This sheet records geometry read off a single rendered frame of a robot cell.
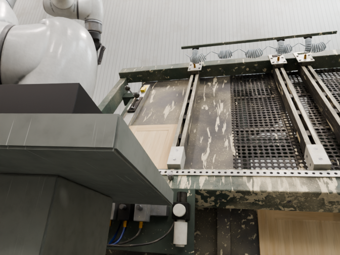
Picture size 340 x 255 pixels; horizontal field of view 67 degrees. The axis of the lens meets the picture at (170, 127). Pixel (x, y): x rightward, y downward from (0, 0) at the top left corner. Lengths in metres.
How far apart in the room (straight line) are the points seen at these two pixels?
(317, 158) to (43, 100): 1.03
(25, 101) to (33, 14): 6.45
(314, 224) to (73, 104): 1.14
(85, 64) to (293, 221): 1.06
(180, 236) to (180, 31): 4.65
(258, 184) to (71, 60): 0.80
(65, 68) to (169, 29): 4.86
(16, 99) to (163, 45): 4.77
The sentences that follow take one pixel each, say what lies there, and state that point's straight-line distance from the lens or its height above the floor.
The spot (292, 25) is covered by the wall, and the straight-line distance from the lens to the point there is 5.57.
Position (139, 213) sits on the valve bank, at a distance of 0.99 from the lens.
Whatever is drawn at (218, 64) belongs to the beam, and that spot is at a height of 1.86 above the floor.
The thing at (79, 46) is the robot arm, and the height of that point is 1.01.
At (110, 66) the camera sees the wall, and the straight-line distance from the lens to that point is 5.13.
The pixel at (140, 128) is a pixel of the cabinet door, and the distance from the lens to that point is 1.53.
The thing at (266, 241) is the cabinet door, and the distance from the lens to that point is 1.29.
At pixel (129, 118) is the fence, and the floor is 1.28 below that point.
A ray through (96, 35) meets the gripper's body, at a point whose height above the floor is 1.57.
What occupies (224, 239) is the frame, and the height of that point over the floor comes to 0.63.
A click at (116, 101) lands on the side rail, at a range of 2.00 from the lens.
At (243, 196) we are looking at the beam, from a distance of 1.07.
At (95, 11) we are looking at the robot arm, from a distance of 1.51.
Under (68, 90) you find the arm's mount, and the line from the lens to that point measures 0.40.
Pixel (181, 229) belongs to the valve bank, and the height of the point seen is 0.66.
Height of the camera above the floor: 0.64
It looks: 22 degrees up
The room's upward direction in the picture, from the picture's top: 4 degrees clockwise
